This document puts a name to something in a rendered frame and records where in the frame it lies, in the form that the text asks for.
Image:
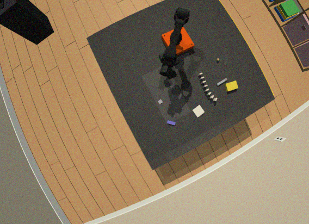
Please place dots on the yellow block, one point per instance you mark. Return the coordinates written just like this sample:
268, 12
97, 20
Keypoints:
231, 86

